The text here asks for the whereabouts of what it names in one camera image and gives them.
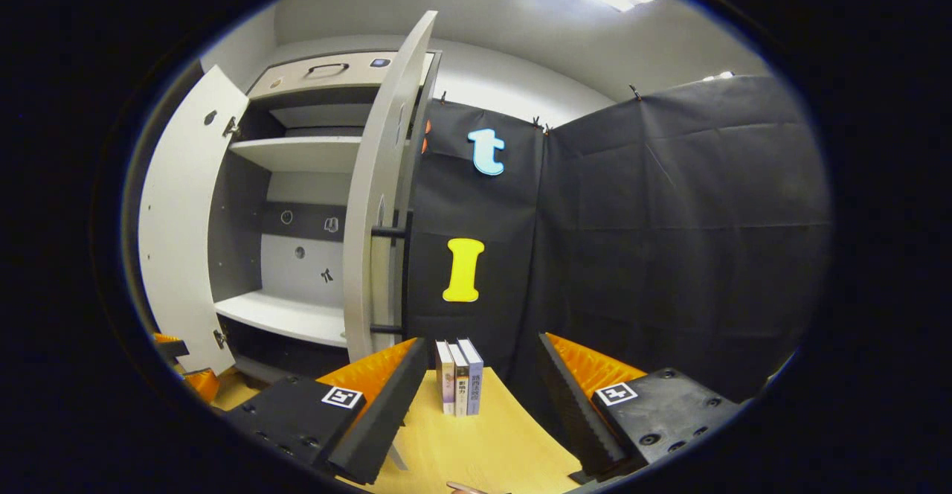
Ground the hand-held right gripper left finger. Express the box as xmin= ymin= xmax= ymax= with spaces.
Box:
xmin=225 ymin=337 xmax=430 ymax=486

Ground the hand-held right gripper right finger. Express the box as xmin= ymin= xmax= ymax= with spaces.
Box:
xmin=537 ymin=332 xmax=744 ymax=484

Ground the grey cabinet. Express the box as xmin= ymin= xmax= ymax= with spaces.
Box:
xmin=207 ymin=49 xmax=443 ymax=387

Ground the light grey cabinet door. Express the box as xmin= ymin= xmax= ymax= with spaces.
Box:
xmin=342 ymin=10 xmax=441 ymax=365
xmin=138 ymin=65 xmax=250 ymax=376

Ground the cream book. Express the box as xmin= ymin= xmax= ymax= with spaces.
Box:
xmin=435 ymin=340 xmax=456 ymax=416

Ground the tan book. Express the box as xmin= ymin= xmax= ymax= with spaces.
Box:
xmin=448 ymin=343 xmax=469 ymax=417

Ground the black backdrop cloth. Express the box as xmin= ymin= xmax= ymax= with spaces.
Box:
xmin=405 ymin=74 xmax=832 ymax=405

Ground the white shelf board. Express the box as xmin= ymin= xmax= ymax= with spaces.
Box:
xmin=229 ymin=135 xmax=365 ymax=175

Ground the grey drawer front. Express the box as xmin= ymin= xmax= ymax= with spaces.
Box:
xmin=248 ymin=49 xmax=436 ymax=100

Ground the black right door handle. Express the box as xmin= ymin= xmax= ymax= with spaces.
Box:
xmin=370 ymin=226 xmax=408 ymax=335

